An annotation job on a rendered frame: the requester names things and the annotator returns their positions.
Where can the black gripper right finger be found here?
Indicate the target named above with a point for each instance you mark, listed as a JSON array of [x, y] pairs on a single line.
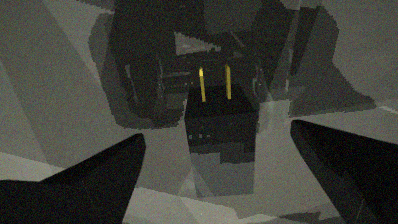
[[359, 174]]

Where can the black two-prong charger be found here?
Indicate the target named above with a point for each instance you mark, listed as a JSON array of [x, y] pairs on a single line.
[[220, 125]]

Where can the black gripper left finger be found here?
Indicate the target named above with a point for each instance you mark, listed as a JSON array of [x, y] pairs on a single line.
[[94, 191]]

